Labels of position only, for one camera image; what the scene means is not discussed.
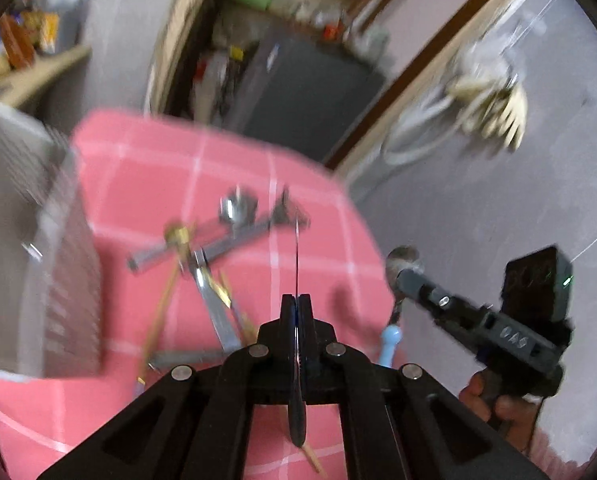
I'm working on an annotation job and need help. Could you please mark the thin dark utensil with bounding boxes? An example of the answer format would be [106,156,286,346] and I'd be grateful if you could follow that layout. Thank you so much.
[287,212,308,448]

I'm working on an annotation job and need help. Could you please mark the grey utensil handle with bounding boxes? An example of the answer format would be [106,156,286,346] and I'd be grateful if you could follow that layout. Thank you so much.
[150,347,229,369]

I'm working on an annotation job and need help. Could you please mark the large dark vinegar jug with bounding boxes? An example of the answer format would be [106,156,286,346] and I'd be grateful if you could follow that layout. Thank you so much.
[38,0,88,56]

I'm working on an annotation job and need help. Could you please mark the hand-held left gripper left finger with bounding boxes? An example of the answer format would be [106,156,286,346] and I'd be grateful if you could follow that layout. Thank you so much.
[38,295,296,480]

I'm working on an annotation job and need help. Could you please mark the grey perforated utensil basket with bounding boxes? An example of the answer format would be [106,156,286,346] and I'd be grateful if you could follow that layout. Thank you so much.
[0,95,105,383]

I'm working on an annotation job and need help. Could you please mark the clear plastic bags bunch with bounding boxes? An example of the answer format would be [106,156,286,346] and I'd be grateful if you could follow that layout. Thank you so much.
[453,15,522,86]

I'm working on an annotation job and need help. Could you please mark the dark small utensil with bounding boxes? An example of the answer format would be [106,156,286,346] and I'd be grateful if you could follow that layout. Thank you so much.
[272,189,310,232]

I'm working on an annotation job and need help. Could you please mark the white hose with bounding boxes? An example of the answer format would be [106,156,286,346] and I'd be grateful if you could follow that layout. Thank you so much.
[381,91,462,166]

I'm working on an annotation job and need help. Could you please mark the beige rubber gloves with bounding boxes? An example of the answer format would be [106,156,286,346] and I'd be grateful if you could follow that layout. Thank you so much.
[453,72,530,154]

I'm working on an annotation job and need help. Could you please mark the wooden door frame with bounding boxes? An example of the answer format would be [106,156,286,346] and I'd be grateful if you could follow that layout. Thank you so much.
[146,0,552,201]

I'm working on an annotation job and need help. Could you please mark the flat metal utensil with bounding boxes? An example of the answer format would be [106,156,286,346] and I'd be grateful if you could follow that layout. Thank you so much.
[189,247,242,352]

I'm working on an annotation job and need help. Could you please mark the pink checked tablecloth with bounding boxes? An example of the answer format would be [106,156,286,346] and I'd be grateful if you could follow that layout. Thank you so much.
[0,109,409,480]

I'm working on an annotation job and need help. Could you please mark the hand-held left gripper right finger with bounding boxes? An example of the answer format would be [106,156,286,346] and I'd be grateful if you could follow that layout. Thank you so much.
[300,294,549,480]

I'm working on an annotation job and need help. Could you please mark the long grey metal utensil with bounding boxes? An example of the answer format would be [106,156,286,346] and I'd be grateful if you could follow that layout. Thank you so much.
[127,217,275,272]

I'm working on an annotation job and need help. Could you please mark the dark cabinet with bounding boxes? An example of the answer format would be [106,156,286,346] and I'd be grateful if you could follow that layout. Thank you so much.
[227,35,387,155]

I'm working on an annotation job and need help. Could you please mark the beige kitchen countertop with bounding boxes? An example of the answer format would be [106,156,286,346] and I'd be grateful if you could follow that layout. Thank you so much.
[0,45,92,108]

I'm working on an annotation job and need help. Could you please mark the person's right hand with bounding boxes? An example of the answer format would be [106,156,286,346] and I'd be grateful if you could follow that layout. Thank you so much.
[459,372,542,453]

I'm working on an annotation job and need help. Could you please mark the shiny metal spoon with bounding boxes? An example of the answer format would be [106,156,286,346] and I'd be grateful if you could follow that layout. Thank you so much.
[220,186,258,227]

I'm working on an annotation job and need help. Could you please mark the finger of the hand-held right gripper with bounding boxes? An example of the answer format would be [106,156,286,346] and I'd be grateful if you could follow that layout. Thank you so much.
[395,264,490,343]

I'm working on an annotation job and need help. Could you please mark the metal spoon with blue handle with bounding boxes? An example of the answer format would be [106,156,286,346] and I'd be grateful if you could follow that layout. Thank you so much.
[379,245,425,367]

